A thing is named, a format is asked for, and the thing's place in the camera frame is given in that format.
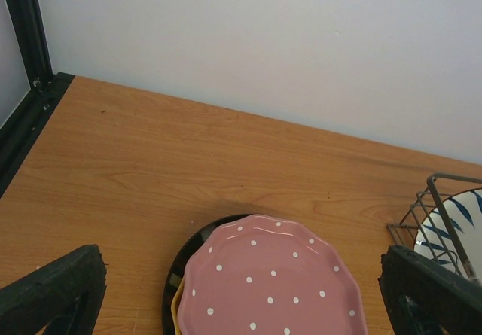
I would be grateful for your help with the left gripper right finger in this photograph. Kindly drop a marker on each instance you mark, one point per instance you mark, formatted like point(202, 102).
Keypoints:
point(422, 297)

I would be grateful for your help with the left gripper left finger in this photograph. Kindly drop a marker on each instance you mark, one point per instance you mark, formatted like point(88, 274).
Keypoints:
point(62, 297)

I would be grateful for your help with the black wire dish rack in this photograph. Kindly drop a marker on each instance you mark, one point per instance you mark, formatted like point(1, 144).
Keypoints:
point(443, 224)

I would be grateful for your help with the yellow dotted scalloped plate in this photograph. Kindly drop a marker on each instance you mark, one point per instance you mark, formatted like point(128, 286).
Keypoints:
point(175, 305)

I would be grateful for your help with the dark striped bottom plate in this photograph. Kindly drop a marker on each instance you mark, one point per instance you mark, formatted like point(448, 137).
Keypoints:
point(177, 268)

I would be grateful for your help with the pink scalloped plate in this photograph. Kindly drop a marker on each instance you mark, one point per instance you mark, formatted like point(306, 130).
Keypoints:
point(265, 275)

